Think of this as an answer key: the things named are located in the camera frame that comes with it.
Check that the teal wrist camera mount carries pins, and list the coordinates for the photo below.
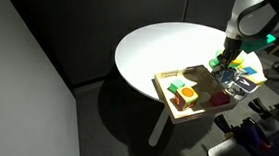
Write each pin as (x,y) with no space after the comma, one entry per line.
(257,43)

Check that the white table leg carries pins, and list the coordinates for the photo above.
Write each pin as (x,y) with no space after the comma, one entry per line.
(159,128)

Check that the light wooden tray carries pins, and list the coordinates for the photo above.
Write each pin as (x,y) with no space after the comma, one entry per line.
(198,77)

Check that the small yellow toy fruit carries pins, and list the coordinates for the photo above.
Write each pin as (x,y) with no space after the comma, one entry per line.
(238,60)

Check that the navy soft block letter A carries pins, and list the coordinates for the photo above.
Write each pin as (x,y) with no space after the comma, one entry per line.
(245,84)

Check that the small magenta block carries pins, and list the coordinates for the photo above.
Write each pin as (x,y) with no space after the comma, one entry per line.
(220,98)

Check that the purple orange spring clamp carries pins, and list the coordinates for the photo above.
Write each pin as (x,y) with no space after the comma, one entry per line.
(270,110)
(242,131)

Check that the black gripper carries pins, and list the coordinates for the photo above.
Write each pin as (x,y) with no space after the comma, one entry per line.
(231,50)

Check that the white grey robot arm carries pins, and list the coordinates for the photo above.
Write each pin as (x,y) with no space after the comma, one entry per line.
(251,16)

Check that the multicolour soft block orange circle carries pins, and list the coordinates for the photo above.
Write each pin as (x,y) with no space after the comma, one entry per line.
(186,96)

